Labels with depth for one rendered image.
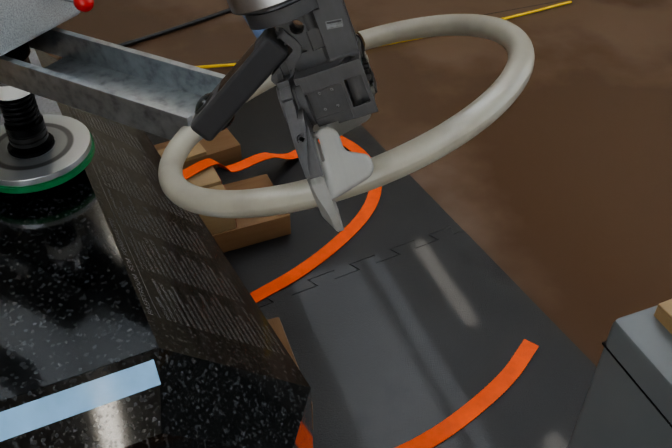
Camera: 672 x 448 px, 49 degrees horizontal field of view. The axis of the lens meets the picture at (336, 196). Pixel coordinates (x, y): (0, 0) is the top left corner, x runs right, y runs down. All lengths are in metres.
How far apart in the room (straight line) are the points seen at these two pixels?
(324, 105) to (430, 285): 1.69
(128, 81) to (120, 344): 0.41
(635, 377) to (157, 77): 0.86
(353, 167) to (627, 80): 2.95
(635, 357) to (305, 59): 0.71
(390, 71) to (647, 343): 2.40
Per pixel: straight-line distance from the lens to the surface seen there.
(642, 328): 1.19
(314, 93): 0.66
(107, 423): 1.14
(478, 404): 2.06
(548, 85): 3.40
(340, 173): 0.65
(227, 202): 0.77
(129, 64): 1.24
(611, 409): 1.28
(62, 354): 1.17
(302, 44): 0.66
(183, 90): 1.18
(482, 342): 2.20
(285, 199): 0.73
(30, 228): 1.39
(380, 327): 2.19
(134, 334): 1.16
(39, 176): 1.40
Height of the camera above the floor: 1.69
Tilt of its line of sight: 40 degrees down
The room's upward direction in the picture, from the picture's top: straight up
